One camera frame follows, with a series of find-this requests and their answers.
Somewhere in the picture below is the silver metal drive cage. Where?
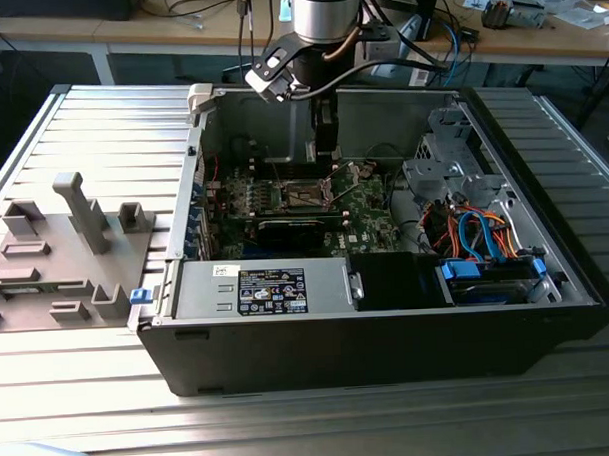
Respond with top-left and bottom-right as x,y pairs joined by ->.
399,105 -> 510,206

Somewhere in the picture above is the blue wire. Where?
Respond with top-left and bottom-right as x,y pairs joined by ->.
456,208 -> 507,267

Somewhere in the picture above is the black PC case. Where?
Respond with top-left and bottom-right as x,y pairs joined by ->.
128,69 -> 609,400

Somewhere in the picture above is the grey power supply unit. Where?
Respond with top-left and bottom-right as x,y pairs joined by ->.
168,255 -> 357,322

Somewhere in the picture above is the metal locking lever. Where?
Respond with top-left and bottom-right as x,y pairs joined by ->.
264,143 -> 286,189

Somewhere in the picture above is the grey parts rack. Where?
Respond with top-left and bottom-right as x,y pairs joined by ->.
0,167 -> 162,333

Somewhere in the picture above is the green motherboard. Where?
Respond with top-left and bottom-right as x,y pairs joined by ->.
201,157 -> 404,260

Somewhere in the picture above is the red wire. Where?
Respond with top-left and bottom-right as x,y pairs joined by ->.
201,150 -> 222,181

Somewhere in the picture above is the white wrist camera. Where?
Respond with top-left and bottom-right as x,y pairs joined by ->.
242,45 -> 296,104

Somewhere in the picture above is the black graphics card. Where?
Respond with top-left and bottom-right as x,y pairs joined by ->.
246,211 -> 346,251

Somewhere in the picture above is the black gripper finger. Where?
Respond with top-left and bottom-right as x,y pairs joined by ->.
312,97 -> 342,163

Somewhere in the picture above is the hard disk in blue carrier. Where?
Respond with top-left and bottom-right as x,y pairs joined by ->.
435,257 -> 548,307

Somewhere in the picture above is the black camera cable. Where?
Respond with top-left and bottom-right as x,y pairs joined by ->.
296,55 -> 451,99

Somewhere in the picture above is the black plastic shroud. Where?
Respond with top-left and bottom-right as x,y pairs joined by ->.
347,250 -> 456,312

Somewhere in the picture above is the black equipment box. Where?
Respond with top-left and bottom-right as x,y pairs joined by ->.
0,0 -> 141,26

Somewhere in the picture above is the copper heatsink cooler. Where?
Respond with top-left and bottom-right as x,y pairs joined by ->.
480,0 -> 549,32

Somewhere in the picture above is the beige case latch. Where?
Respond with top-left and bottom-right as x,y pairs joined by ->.
186,83 -> 217,116

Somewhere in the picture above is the wooden desk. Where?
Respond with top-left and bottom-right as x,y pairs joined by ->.
401,0 -> 609,78
0,0 -> 300,90

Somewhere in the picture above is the orange wire bundle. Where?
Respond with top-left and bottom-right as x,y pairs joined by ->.
428,205 -> 522,263

